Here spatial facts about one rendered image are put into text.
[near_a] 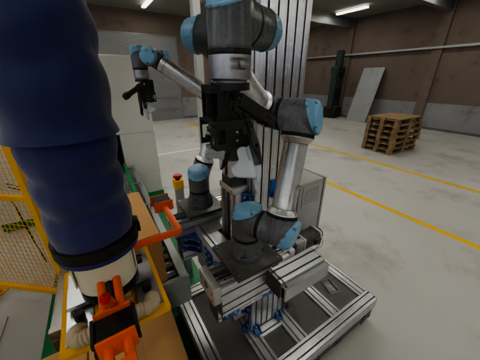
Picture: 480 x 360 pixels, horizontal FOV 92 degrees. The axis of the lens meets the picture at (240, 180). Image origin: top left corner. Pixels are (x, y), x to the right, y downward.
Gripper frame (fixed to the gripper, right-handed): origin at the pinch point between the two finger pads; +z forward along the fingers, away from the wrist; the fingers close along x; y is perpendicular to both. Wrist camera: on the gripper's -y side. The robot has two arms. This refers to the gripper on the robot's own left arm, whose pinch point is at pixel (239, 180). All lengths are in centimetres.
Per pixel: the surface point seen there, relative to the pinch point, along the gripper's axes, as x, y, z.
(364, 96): -542, -957, 52
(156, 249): -71, 10, 67
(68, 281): -43, 44, 45
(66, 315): -28, 44, 45
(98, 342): -3.8, 34.4, 32.3
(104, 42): -1015, -75, -132
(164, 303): -16, 18, 45
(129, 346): 0.3, 28.8, 33.0
